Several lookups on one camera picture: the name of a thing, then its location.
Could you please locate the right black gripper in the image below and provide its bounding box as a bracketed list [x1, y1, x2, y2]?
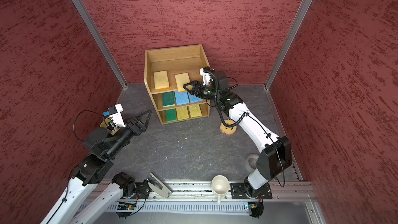
[184, 80, 221, 100]

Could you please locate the wooden three-tier shelf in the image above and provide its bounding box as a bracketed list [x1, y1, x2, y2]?
[144, 44, 209, 125]

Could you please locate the dark green sponge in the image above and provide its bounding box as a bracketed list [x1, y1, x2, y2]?
[162, 92, 175, 107]

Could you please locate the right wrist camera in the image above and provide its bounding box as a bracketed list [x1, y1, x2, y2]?
[200, 66, 212, 86]

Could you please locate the grey stapler on rail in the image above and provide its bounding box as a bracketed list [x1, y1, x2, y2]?
[147, 172, 172, 198]

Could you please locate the white mug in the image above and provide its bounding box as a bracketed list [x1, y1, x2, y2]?
[211, 175, 230, 206]

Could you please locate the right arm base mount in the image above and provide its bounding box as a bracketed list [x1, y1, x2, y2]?
[230, 182, 273, 200]

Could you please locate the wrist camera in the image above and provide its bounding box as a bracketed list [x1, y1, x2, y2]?
[103, 104, 125, 128]
[200, 66, 212, 86]

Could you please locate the yellow smiley face sponge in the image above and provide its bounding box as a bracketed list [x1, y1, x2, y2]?
[220, 119, 237, 135]

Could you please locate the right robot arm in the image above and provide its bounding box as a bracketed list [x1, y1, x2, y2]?
[183, 67, 292, 198]

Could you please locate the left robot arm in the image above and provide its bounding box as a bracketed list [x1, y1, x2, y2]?
[42, 110, 152, 224]

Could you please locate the yellow pen cup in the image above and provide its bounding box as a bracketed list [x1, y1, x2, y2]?
[99, 118, 120, 135]

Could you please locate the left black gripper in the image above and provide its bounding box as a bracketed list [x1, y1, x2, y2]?
[107, 110, 153, 158]

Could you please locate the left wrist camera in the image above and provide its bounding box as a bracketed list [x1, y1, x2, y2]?
[103, 104, 125, 128]

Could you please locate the bright green sponge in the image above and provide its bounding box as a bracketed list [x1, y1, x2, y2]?
[165, 109, 177, 122]

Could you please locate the clear tape roll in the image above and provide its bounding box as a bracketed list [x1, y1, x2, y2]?
[245, 153, 259, 173]

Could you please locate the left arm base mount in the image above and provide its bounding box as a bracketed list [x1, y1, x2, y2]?
[122, 180, 151, 199]

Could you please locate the light blue sponge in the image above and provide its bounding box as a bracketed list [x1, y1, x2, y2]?
[188, 94, 203, 103]
[174, 91, 190, 105]

